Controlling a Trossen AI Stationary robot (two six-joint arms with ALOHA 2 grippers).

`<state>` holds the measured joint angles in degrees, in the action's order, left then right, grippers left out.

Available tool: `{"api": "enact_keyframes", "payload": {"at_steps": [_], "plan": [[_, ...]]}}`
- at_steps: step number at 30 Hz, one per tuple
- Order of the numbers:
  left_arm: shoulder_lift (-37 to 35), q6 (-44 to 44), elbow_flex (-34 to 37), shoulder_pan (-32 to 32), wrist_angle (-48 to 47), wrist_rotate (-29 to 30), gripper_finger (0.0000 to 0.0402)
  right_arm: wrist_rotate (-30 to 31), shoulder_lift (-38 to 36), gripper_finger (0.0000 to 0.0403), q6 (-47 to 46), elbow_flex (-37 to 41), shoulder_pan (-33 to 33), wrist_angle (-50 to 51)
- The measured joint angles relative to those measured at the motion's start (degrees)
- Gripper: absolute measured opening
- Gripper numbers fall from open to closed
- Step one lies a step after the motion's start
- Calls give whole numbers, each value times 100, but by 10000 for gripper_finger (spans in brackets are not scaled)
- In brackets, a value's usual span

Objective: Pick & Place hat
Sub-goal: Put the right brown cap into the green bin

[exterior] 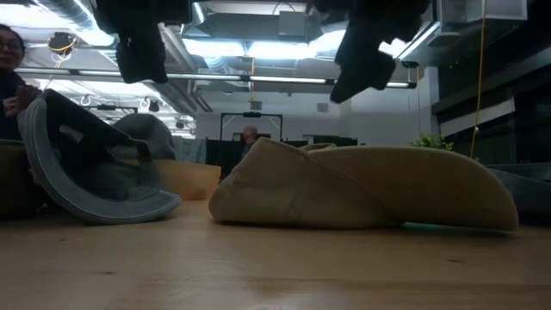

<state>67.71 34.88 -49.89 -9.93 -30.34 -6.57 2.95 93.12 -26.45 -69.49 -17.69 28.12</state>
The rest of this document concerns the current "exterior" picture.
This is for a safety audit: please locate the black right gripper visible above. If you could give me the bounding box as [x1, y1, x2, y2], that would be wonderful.
[313, 0, 431, 104]

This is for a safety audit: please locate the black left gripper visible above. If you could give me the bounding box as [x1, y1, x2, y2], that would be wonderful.
[92, 0, 193, 84]

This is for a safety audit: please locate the bright ceiling light panel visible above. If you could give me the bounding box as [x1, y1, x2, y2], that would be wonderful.
[378, 19, 441, 61]
[183, 38, 341, 60]

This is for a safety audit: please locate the long ceiling tube light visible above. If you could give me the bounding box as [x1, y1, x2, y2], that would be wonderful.
[15, 66, 418, 90]

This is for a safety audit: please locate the grey ceiling box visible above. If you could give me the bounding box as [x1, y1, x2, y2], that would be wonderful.
[277, 10, 309, 38]

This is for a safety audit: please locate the green potted plant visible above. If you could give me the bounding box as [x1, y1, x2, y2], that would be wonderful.
[411, 133, 455, 152]

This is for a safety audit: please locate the orange translucent bin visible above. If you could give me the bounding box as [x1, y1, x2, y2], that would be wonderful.
[148, 158, 223, 202]

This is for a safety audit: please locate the person's hand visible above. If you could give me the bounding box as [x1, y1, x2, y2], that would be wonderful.
[3, 84, 43, 118]

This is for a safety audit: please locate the person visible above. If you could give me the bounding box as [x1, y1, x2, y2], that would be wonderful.
[239, 124, 260, 159]
[0, 23, 42, 142]

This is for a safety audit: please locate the corrugated silver ventilation duct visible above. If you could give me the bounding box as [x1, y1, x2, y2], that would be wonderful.
[32, 0, 163, 72]

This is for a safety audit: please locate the smooth silver round duct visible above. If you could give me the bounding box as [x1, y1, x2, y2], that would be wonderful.
[189, 0, 207, 26]

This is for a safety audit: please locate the black ceiling cable reel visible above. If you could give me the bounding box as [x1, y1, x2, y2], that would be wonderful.
[47, 31, 77, 56]

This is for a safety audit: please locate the black metal frame stand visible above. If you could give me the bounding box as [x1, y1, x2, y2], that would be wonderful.
[220, 111, 284, 143]

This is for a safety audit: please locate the white rectangular duct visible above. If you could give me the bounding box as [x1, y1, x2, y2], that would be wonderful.
[438, 0, 529, 23]

